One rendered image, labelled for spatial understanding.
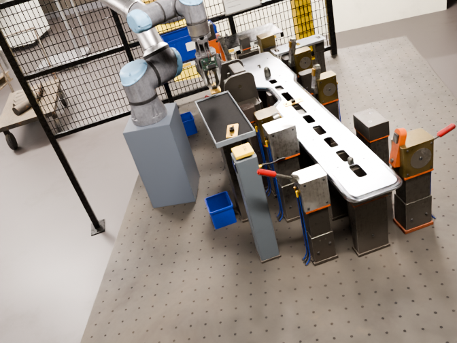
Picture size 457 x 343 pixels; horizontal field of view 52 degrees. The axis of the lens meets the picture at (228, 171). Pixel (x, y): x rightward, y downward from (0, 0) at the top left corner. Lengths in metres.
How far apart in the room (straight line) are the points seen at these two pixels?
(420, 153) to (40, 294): 2.38
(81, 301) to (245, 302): 1.52
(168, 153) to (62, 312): 1.36
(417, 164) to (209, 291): 0.81
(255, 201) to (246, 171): 0.12
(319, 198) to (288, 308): 0.37
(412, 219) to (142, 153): 1.07
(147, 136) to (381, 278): 1.03
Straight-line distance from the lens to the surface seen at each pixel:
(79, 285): 3.06
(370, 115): 1.79
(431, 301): 1.57
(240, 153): 1.44
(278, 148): 1.65
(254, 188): 1.51
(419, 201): 1.70
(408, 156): 1.56
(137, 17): 1.62
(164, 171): 2.00
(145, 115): 1.91
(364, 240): 1.65
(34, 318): 3.05
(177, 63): 1.95
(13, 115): 5.12
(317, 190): 1.47
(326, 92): 2.10
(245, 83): 1.93
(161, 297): 1.73
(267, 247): 1.67
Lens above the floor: 1.92
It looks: 33 degrees down
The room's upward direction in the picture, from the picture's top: 16 degrees counter-clockwise
